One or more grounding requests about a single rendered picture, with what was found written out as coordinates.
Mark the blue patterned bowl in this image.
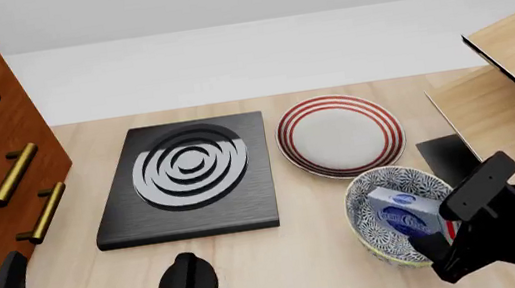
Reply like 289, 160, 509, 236
339, 156, 466, 279

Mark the round black stove knob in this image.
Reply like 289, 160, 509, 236
152, 247, 221, 288

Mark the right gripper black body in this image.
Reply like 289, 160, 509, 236
425, 216, 507, 288

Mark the flat black stove plate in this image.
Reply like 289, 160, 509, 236
81, 109, 282, 254

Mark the white plate with red rings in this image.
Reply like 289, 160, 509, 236
271, 85, 412, 189

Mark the cream cheese box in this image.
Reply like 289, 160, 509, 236
365, 177, 460, 252

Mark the pale wooden shelf unit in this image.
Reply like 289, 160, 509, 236
397, 0, 515, 233

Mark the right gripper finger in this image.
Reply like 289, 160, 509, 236
407, 228, 454, 269

